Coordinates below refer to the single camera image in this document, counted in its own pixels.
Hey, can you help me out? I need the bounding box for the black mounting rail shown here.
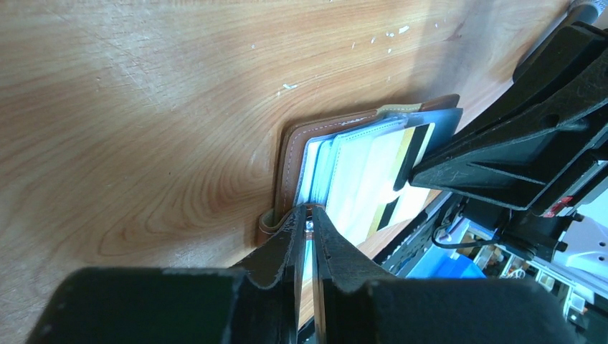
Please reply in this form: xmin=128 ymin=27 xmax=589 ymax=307
xmin=373 ymin=191 xmax=462 ymax=277

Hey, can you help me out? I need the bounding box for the brown leather card holder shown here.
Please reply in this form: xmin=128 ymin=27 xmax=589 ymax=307
xmin=255 ymin=94 xmax=460 ymax=246

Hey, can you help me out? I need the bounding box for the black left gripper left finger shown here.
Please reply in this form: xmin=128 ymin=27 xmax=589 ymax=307
xmin=27 ymin=206 xmax=307 ymax=343

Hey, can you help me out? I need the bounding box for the blue crate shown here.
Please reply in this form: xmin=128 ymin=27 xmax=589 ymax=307
xmin=405 ymin=247 xmax=486 ymax=279

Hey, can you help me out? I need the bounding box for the gold striped card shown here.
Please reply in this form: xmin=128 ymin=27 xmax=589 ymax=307
xmin=365 ymin=123 xmax=435 ymax=238

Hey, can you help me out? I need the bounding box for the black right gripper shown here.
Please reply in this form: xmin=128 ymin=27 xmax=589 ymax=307
xmin=408 ymin=21 xmax=608 ymax=264

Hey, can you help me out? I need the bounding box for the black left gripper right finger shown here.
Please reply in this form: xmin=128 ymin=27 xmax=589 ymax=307
xmin=311 ymin=207 xmax=576 ymax=343

